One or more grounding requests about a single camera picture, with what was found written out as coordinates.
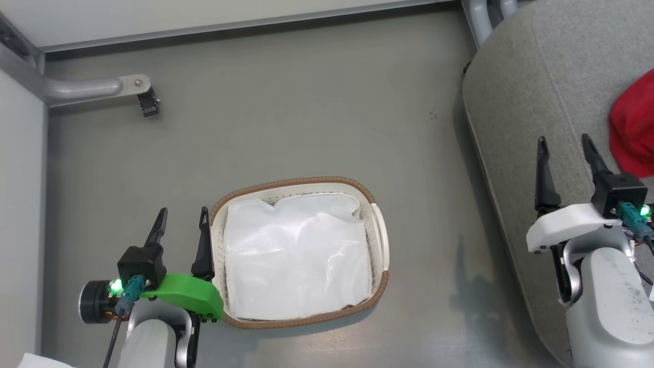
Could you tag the grey upholstered seat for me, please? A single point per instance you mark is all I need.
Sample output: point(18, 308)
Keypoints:
point(536, 76)

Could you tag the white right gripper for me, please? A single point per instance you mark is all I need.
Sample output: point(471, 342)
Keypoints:
point(567, 225)

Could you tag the red and white garment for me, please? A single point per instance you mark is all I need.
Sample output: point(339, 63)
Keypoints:
point(636, 128)

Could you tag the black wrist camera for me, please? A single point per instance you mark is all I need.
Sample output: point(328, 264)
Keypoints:
point(140, 263)
point(621, 191)

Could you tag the white laundry basket brown rim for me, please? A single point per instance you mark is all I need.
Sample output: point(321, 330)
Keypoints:
point(380, 240)

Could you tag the grey metal partition foot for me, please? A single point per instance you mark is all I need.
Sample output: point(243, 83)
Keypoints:
point(82, 88)

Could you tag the white plastic basket liner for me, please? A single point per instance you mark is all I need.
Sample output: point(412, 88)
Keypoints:
point(296, 255)

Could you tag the grey partition bottom rail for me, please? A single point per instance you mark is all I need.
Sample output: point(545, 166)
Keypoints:
point(204, 28)

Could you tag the black caster wheel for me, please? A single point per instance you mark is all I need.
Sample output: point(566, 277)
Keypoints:
point(149, 105)

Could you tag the grey partition corner post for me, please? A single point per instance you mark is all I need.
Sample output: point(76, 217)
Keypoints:
point(15, 41)

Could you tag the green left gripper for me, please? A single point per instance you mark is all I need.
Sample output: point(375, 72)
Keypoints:
point(186, 296)

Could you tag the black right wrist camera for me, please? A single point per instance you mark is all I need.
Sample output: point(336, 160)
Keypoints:
point(621, 191)

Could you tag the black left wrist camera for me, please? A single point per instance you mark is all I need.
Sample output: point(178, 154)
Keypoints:
point(140, 263)

